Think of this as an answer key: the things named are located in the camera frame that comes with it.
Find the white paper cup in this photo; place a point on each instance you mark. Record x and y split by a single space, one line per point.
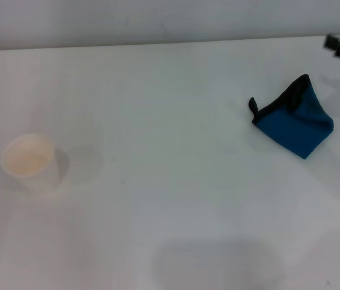
32 169

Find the blue rag with black trim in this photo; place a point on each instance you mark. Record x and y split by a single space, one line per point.
296 130

